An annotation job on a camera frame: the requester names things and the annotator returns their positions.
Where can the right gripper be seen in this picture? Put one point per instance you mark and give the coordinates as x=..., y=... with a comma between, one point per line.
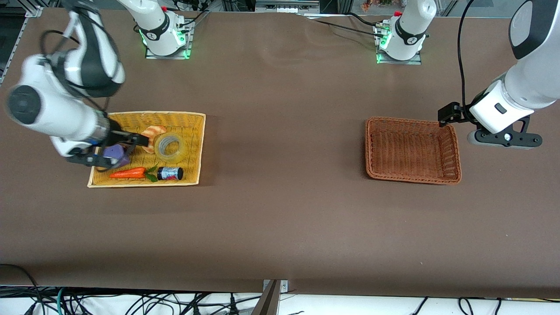
x=116, y=133

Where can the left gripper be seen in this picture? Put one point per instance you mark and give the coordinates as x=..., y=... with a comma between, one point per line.
x=462, y=111

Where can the clear yellowish tape roll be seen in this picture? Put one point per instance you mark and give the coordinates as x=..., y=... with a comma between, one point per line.
x=162, y=151

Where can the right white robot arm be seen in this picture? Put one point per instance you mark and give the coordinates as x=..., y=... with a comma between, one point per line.
x=52, y=109

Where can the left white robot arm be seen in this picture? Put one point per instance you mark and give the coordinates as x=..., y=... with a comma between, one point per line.
x=536, y=74

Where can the purple block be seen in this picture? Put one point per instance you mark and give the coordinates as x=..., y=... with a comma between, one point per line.
x=114, y=154

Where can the toy croissant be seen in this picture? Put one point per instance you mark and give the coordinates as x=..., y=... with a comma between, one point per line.
x=154, y=130

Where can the orange toy carrot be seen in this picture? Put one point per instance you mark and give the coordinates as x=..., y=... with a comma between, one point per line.
x=129, y=173

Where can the small can with black lid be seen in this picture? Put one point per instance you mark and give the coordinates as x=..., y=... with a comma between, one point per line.
x=169, y=173

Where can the brown wicker basket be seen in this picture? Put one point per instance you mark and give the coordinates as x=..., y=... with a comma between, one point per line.
x=411, y=151

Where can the yellow wicker basket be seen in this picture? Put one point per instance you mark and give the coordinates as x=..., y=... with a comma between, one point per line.
x=192, y=144

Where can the grey metal equipment box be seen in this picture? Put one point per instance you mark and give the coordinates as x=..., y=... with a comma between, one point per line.
x=286, y=6

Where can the aluminium frame rail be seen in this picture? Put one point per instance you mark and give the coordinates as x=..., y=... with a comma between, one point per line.
x=19, y=43

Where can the dark metal stand post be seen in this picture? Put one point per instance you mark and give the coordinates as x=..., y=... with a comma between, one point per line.
x=267, y=302

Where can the grey metal clamp bracket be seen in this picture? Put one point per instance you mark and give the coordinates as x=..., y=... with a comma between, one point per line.
x=284, y=286

